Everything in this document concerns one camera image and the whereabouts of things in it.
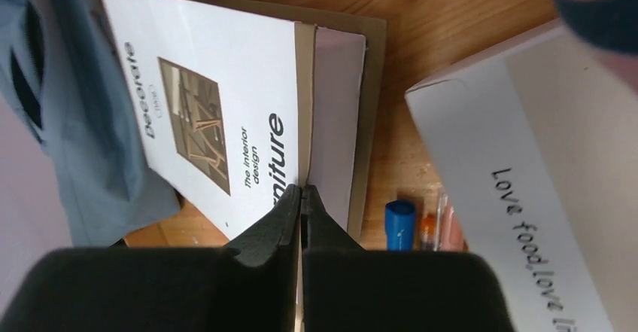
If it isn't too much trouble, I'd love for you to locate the white Decorate Furniture book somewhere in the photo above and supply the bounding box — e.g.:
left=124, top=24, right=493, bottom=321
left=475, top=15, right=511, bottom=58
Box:
left=102, top=0, right=387, bottom=239

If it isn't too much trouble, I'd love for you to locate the blue cap marker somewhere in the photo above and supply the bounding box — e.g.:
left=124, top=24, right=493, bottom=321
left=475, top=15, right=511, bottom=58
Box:
left=384, top=200, right=417, bottom=251

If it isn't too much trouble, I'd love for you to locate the blue student backpack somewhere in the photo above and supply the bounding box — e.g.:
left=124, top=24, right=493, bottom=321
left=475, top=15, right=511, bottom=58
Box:
left=1, top=0, right=180, bottom=246

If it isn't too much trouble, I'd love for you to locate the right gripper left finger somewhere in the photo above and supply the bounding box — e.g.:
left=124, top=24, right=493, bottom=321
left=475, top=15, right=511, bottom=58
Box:
left=1, top=185, right=302, bottom=331

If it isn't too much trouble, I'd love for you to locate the pink pen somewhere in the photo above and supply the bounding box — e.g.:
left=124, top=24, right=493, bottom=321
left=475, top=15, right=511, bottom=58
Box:
left=437, top=191, right=466, bottom=251

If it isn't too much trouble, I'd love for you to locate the white coffee cover book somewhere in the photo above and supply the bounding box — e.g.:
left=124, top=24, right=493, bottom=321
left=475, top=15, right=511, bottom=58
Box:
left=406, top=20, right=637, bottom=331

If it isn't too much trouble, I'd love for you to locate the orange pen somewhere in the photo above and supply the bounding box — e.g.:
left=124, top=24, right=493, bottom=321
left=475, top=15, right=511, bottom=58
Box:
left=419, top=214, right=439, bottom=251

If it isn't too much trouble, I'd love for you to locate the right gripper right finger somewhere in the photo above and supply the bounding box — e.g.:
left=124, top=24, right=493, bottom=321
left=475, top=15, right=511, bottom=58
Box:
left=301, top=185, right=514, bottom=331

